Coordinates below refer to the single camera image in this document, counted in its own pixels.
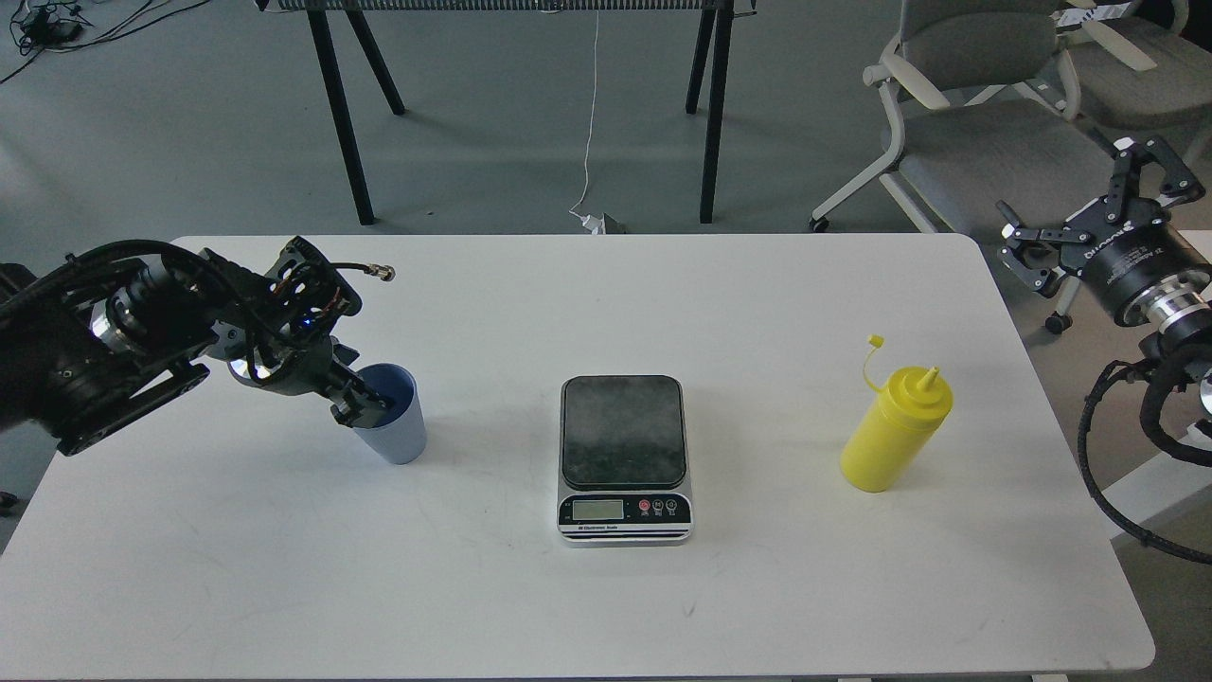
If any black trestle table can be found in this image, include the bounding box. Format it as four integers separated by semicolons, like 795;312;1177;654
255;1;755;227

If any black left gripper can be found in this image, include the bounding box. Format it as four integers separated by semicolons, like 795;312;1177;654
204;237;394;430

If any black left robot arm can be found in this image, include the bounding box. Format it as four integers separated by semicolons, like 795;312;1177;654
1;237;412;455

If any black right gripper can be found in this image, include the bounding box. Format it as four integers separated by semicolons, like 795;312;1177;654
996;134;1210;328

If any black cable bundle on floor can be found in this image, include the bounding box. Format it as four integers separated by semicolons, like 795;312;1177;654
0;0;215;86

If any yellow squeeze bottle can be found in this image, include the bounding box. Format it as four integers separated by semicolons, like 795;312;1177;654
839;336;955;494

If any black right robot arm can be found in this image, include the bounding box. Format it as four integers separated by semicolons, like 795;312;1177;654
997;134;1211;564

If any white side table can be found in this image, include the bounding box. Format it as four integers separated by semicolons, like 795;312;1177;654
1103;229;1211;548

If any grey office chair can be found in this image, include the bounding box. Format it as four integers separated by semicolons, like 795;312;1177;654
808;0;1137;334
1056;1;1211;168

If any white power cable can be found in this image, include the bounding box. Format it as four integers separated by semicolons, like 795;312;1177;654
568;8;604;234

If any blue plastic cup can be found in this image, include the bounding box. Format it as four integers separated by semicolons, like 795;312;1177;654
351;363;427;465

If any digital kitchen scale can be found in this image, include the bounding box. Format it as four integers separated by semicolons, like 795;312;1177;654
558;376;694;548

